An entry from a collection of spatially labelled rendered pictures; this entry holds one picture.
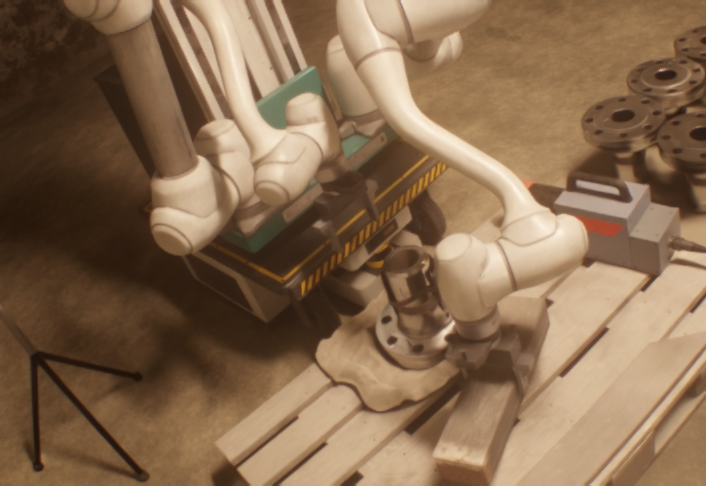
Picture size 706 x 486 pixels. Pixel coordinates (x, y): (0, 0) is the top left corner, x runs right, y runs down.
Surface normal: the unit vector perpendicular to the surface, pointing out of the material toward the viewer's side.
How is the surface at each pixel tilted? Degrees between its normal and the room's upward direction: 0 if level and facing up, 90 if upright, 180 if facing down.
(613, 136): 0
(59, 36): 90
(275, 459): 0
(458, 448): 0
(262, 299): 90
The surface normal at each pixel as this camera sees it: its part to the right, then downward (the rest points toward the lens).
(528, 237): -0.25, -0.32
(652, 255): -0.63, 0.61
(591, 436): -0.32, -0.76
